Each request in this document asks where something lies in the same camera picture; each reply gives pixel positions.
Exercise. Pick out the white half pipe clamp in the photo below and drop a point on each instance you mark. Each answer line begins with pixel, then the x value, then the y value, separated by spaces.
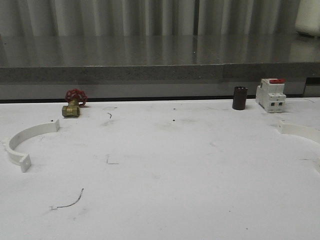
pixel 299 130
pixel 23 159

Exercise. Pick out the dark brown cylindrical capacitor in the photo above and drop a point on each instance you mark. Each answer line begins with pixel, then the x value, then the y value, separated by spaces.
pixel 239 98

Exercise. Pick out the brass valve red handwheel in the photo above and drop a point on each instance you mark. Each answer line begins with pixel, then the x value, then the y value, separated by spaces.
pixel 75 99

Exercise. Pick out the grey stone counter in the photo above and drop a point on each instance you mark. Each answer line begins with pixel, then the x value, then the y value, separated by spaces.
pixel 44 68

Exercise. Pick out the white container on counter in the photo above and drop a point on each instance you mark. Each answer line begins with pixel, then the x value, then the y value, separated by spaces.
pixel 308 18

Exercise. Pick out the white circuit breaker red switch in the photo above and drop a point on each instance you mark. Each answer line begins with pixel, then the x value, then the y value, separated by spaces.
pixel 270 95

